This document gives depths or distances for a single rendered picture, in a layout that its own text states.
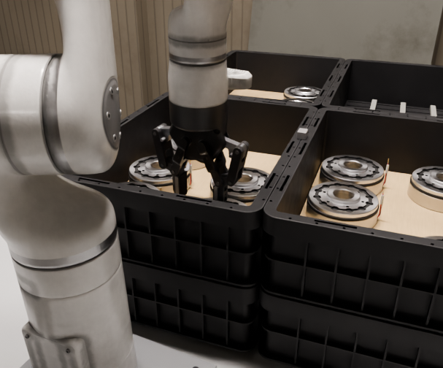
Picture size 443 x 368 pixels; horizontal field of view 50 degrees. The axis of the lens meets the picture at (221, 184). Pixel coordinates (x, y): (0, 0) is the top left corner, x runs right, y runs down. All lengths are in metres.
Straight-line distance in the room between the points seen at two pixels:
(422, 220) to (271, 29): 2.06
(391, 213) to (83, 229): 0.50
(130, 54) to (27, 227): 3.05
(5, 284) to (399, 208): 0.64
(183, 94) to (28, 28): 3.61
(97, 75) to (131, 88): 3.13
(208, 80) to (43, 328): 0.32
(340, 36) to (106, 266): 2.29
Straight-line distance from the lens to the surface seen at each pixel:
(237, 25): 3.12
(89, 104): 0.35
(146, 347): 0.57
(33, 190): 0.42
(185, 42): 0.57
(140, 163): 0.83
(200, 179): 0.83
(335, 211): 0.69
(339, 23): 2.62
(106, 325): 0.46
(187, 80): 0.58
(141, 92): 3.45
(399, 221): 0.76
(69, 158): 0.36
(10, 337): 0.77
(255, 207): 0.55
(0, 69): 0.38
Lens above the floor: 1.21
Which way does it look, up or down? 28 degrees down
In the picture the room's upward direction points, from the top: straight up
